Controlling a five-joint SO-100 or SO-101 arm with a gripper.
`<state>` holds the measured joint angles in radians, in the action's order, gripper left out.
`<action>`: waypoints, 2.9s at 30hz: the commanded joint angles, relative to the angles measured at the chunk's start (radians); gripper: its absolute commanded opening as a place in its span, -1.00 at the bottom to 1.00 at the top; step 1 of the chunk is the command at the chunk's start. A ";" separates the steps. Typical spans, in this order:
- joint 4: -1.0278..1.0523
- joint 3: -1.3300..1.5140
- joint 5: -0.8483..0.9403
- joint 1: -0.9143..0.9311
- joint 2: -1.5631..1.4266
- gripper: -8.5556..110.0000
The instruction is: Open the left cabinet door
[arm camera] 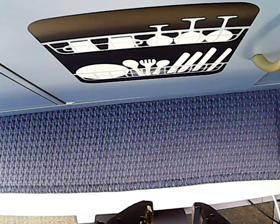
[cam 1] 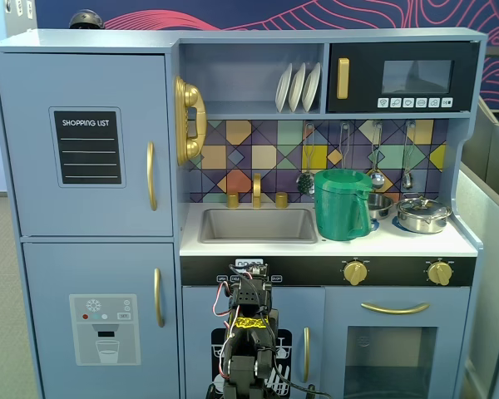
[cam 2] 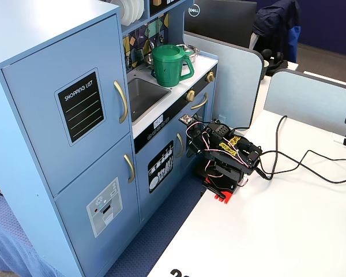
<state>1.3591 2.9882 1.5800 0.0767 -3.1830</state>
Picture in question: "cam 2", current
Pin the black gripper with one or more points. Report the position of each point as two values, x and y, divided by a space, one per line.
196 143

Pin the blue door with shopping list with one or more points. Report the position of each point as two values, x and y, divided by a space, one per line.
31 101

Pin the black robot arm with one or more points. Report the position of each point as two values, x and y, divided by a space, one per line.
227 150

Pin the blue oven door with window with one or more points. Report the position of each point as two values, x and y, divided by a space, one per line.
212 95

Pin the blue door with dishwasher print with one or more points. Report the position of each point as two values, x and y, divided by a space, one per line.
142 202

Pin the small open steel pot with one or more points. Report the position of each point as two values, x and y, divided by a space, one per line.
148 59

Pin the blue door with dispenser print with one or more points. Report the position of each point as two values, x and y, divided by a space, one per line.
75 231

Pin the black toy microwave door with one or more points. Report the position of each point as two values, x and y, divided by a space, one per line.
165 8

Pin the gold stove knob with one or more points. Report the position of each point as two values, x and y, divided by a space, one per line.
210 77
190 95

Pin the red table clamp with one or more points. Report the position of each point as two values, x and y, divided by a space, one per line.
227 196

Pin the grey toy sink basin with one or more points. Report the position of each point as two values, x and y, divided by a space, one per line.
144 95

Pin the light blue desk divider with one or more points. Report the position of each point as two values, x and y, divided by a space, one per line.
233 86
305 101

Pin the green plastic pitcher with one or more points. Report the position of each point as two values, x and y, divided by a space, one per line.
167 69

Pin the steel pot with lid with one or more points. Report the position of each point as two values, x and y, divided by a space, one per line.
191 52

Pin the steel hanging utensil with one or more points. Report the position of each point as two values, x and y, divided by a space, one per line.
152 44

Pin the black headphones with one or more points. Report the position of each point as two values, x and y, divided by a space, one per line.
274 62

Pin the black Dell monitor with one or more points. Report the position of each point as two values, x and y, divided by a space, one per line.
219 20

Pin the dark blue jacket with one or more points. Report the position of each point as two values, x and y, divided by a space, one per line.
276 23

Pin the white toy plate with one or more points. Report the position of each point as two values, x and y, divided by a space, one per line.
135 10
126 11
142 7

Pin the blue wooden toy kitchen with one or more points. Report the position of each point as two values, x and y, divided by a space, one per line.
17 144

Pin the blue knitted cloth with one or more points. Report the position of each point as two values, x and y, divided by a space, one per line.
5 236

